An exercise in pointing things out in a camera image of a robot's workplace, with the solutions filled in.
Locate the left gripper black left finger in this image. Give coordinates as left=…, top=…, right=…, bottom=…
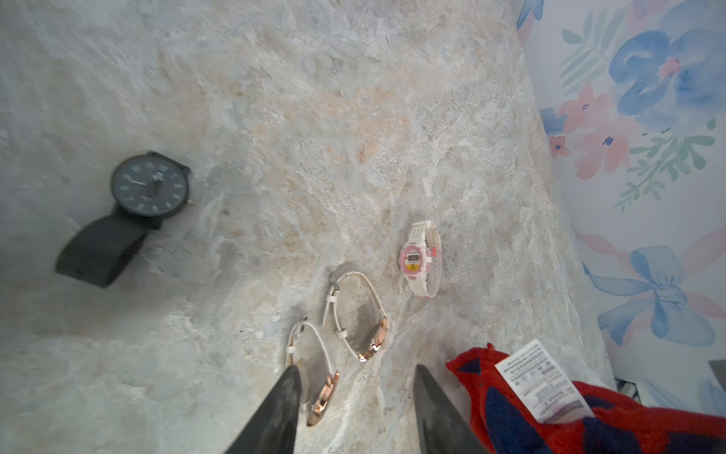
left=226, top=365, right=302, bottom=454

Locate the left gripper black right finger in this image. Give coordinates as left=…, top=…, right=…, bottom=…
left=412, top=364, right=488, bottom=454

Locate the small gold watch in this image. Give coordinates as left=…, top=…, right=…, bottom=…
left=285, top=317, right=340, bottom=428

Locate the red blue patterned cloth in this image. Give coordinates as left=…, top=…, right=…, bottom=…
left=446, top=344, right=725, bottom=453

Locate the gold bracelet watch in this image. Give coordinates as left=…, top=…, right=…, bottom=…
left=321, top=271, right=389, bottom=363

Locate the pink white watch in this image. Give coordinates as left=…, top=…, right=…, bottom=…
left=399, top=219, right=444, bottom=298

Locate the black watch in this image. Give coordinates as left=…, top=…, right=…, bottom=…
left=55, top=151, right=191, bottom=289

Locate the white cloth care label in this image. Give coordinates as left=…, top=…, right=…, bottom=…
left=495, top=340, right=595, bottom=425

